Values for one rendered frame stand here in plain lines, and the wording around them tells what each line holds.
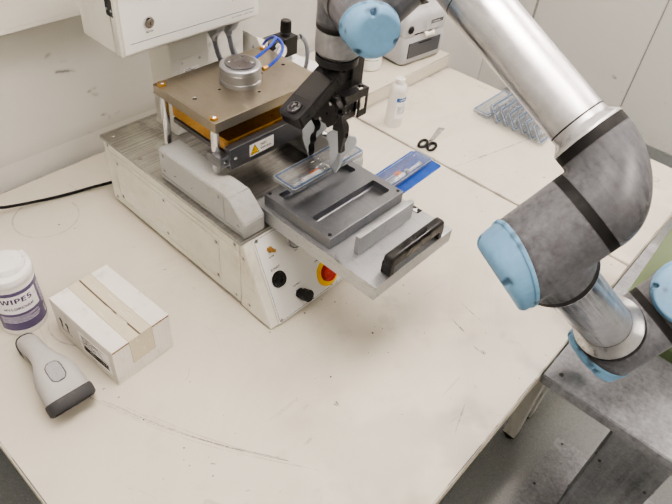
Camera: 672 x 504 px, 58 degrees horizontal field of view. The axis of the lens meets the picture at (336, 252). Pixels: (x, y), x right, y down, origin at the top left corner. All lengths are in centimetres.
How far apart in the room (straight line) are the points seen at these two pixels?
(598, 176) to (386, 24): 33
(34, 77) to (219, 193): 60
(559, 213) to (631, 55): 267
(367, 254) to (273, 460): 37
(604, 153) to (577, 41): 272
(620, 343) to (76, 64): 128
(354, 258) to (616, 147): 46
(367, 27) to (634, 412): 84
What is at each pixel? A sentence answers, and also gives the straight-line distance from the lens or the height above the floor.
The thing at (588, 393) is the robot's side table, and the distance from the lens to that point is 126.
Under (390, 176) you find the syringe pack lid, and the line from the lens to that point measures 156.
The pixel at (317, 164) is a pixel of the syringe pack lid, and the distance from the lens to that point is 111.
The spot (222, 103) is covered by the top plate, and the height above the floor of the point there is 111.
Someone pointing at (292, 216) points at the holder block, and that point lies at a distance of 107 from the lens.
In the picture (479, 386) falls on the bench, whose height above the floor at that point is 75.
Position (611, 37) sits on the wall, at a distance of 342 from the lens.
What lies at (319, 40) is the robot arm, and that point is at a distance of 99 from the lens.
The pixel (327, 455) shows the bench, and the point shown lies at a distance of 105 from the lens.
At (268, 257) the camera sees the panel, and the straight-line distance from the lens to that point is 114.
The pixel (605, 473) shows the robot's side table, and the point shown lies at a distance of 169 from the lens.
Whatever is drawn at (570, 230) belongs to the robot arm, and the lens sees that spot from 77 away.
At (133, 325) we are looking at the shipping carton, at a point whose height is 84.
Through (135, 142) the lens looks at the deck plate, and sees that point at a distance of 137.
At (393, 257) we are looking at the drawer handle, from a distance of 98.
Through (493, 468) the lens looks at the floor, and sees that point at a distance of 199.
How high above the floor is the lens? 168
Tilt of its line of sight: 43 degrees down
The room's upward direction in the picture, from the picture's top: 7 degrees clockwise
